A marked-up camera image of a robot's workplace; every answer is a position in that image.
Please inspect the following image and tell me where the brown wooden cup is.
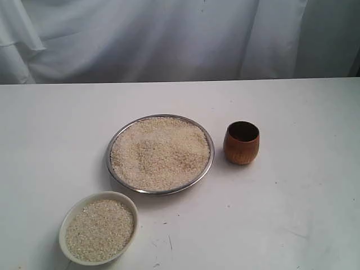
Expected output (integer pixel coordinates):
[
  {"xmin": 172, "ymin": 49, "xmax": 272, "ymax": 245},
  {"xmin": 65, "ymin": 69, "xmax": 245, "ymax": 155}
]
[{"xmin": 223, "ymin": 121, "xmax": 260, "ymax": 165}]

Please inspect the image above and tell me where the round steel rice tray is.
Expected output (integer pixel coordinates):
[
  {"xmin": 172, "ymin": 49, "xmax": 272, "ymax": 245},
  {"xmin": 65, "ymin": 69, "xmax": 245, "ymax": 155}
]
[{"xmin": 106, "ymin": 114, "xmax": 215, "ymax": 196}]

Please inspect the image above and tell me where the white ceramic rice bowl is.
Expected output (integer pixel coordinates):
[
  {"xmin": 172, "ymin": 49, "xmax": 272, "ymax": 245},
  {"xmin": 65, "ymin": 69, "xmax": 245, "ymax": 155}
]
[{"xmin": 58, "ymin": 191, "xmax": 138, "ymax": 266}]

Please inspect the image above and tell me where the white fabric backdrop curtain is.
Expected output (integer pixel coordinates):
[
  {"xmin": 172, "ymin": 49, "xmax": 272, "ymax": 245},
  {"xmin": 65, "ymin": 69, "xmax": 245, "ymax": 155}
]
[{"xmin": 1, "ymin": 1, "xmax": 359, "ymax": 84}]

